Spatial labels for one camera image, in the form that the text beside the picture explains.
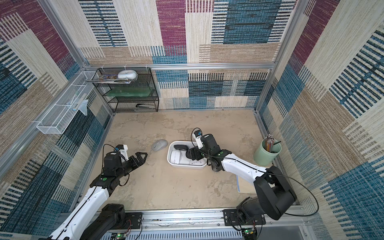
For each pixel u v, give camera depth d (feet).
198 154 2.52
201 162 2.93
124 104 3.91
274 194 1.39
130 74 2.93
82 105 2.58
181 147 3.16
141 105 3.66
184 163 3.02
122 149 2.48
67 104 2.49
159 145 3.17
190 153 2.56
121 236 2.31
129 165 2.39
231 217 2.43
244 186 2.73
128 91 3.17
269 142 2.68
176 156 3.02
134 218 2.40
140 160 2.44
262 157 2.82
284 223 2.38
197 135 2.49
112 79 3.02
